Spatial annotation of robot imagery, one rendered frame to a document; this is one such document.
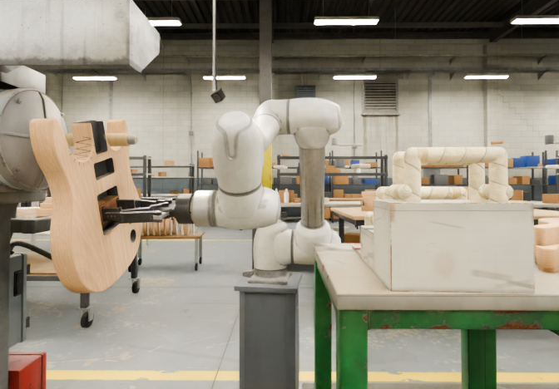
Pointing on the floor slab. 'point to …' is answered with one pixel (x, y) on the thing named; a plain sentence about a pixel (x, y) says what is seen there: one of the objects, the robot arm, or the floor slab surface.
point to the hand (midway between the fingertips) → (112, 209)
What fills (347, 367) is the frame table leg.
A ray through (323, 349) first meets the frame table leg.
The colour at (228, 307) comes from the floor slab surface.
